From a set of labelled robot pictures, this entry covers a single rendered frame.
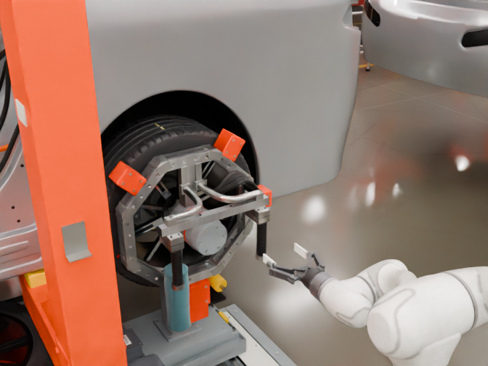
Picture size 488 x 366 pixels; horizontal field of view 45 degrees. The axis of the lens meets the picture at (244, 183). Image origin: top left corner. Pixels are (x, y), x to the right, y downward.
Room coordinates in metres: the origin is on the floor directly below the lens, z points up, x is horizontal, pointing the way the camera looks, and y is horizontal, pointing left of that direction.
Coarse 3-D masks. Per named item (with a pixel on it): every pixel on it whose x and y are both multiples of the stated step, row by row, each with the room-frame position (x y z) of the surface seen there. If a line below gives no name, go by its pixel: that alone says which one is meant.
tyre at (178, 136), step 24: (144, 120) 2.10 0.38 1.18; (168, 120) 2.10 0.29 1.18; (192, 120) 2.20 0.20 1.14; (120, 144) 1.97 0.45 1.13; (144, 144) 1.91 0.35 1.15; (168, 144) 1.94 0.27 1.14; (192, 144) 1.99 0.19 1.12; (144, 168) 1.88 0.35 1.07; (120, 192) 1.83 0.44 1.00; (120, 264) 1.81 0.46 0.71
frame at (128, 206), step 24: (168, 168) 1.84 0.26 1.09; (240, 168) 2.00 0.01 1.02; (144, 192) 1.79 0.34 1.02; (240, 192) 2.05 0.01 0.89; (120, 216) 1.76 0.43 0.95; (240, 216) 2.05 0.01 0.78; (120, 240) 1.78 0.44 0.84; (240, 240) 2.00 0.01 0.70; (144, 264) 1.82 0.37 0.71; (216, 264) 1.95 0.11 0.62
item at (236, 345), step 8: (224, 320) 2.16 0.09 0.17; (232, 328) 2.09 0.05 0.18; (232, 336) 2.06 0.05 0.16; (240, 336) 2.07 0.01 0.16; (216, 344) 2.02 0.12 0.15; (224, 344) 2.03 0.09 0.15; (232, 344) 2.00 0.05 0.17; (240, 344) 2.02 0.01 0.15; (200, 352) 1.97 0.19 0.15; (208, 352) 1.97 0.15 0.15; (216, 352) 1.96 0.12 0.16; (224, 352) 1.98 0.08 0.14; (232, 352) 2.00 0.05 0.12; (240, 352) 2.02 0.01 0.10; (176, 360) 1.91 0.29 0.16; (184, 360) 1.92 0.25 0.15; (192, 360) 1.93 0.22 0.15; (200, 360) 1.92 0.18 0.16; (208, 360) 1.94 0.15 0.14; (216, 360) 1.96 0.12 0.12; (224, 360) 1.98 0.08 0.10
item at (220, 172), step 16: (176, 176) 1.99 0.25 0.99; (208, 176) 2.27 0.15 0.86; (224, 176) 2.13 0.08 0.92; (160, 192) 1.94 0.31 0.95; (176, 192) 1.97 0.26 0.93; (224, 192) 2.15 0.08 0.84; (160, 208) 1.93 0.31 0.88; (208, 208) 2.21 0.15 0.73; (144, 224) 1.90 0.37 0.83; (224, 224) 2.09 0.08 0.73; (144, 256) 1.95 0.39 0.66; (160, 256) 2.01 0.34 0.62; (192, 256) 2.01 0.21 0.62
